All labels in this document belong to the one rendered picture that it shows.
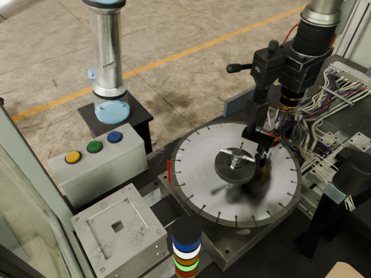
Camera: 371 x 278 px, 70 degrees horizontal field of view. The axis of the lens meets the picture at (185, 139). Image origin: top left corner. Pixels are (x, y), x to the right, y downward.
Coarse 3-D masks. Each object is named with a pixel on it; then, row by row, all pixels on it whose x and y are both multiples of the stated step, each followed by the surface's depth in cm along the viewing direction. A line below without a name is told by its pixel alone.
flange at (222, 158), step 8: (224, 152) 74; (216, 160) 73; (224, 160) 72; (216, 168) 71; (224, 168) 71; (240, 168) 70; (248, 168) 71; (224, 176) 69; (232, 176) 69; (240, 176) 69; (248, 176) 69
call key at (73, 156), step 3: (69, 153) 81; (72, 153) 81; (75, 153) 81; (78, 153) 81; (66, 156) 80; (69, 156) 80; (72, 156) 80; (75, 156) 80; (78, 156) 80; (66, 159) 79; (69, 159) 79; (72, 159) 79; (75, 159) 79
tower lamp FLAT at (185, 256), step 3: (174, 246) 40; (174, 249) 42; (177, 249) 40; (195, 249) 40; (198, 249) 41; (174, 252) 43; (177, 252) 41; (180, 252) 40; (183, 252) 40; (189, 252) 40; (192, 252) 40; (195, 252) 41; (198, 252) 42; (177, 255) 42; (180, 255) 41; (183, 255) 41; (186, 255) 41; (189, 255) 41; (192, 255) 41; (195, 255) 42; (183, 258) 42; (186, 258) 42; (189, 258) 42; (192, 258) 42
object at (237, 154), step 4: (240, 144) 71; (220, 148) 70; (224, 148) 70; (240, 148) 70; (228, 152) 70; (232, 152) 69; (236, 152) 69; (240, 152) 69; (232, 156) 69; (236, 156) 68; (240, 156) 68; (244, 156) 68; (248, 156) 68; (232, 160) 70; (236, 160) 68; (240, 160) 69; (248, 160) 68; (252, 160) 68; (232, 164) 67; (232, 168) 66
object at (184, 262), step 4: (176, 256) 43; (196, 256) 43; (176, 260) 45; (180, 260) 43; (184, 260) 42; (188, 260) 42; (192, 260) 43; (196, 260) 44; (184, 264) 44; (188, 264) 44; (192, 264) 44
